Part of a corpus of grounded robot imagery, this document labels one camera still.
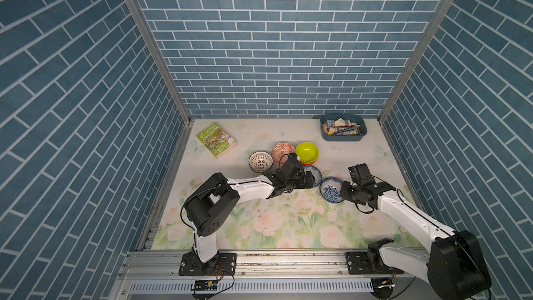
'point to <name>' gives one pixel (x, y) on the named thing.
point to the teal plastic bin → (353, 117)
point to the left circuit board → (205, 285)
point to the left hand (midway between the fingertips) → (313, 182)
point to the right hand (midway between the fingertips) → (344, 192)
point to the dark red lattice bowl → (260, 161)
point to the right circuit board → (382, 287)
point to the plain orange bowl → (309, 163)
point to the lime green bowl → (307, 152)
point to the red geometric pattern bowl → (280, 151)
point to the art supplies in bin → (341, 126)
